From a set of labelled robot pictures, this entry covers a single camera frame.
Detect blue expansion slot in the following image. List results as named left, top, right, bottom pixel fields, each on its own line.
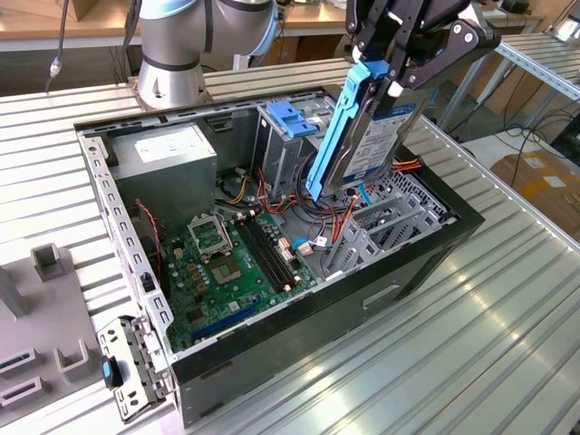
left=188, top=296, right=265, bottom=344

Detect black blue latch tab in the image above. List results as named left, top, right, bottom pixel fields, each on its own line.
left=100, top=354, right=126, bottom=390

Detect grey power supply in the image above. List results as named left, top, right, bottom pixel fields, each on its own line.
left=107, top=121, right=219, bottom=232

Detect RAM stick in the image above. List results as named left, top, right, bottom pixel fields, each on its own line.
left=0, top=354, right=35, bottom=373

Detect silver disk bay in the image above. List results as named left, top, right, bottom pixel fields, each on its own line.
left=324, top=171, right=458, bottom=280

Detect orange red power wire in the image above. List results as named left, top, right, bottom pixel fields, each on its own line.
left=390, top=155, right=423, bottom=177

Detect black PC case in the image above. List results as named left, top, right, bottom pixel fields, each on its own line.
left=72, top=82, right=486, bottom=430

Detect black RAM slot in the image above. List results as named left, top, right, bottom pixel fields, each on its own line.
left=252, top=212, right=302, bottom=282
left=246, top=214, right=296, bottom=285
left=234, top=217, right=285, bottom=294
left=240, top=216, right=291, bottom=290

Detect orange red wire bundle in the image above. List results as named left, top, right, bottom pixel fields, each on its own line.
left=256, top=167, right=363, bottom=248

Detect green motherboard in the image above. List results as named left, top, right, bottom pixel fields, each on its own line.
left=160, top=210, right=318, bottom=354

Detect blue drive cage latch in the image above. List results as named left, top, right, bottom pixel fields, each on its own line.
left=266, top=101, right=309, bottom=140

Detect silver optical drive cage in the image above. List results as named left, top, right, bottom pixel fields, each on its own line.
left=251, top=97, right=339, bottom=200

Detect cable with metal connector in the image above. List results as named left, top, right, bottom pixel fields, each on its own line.
left=44, top=0, right=72, bottom=93

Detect CPU socket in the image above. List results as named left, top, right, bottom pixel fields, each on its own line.
left=206, top=254, right=248, bottom=287

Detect yellow black wire bundle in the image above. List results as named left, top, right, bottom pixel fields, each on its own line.
left=216, top=167, right=255, bottom=206

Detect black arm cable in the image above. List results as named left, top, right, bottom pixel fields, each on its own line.
left=121, top=0, right=142, bottom=49

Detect small cardboard box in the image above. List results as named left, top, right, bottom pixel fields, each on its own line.
left=70, top=0, right=99, bottom=22

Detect metal socket cover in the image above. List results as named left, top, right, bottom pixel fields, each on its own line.
left=187, top=211, right=235, bottom=262

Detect black case fan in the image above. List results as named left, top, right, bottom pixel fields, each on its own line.
left=125, top=201, right=169, bottom=295

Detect large cardboard box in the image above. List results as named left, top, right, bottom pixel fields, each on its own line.
left=491, top=151, right=580, bottom=237

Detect grey parts rack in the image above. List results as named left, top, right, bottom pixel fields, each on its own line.
left=0, top=242, right=179, bottom=435

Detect hard disk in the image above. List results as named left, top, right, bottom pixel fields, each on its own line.
left=305, top=58, right=430, bottom=203

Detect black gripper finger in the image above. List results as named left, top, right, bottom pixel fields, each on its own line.
left=388, top=0, right=502, bottom=97
left=346, top=0, right=398, bottom=64

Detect silver slot cover bracket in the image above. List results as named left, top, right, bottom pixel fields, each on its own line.
left=97, top=315, right=178, bottom=426

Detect wooden desk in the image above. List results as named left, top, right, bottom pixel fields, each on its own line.
left=0, top=0, right=547, bottom=90

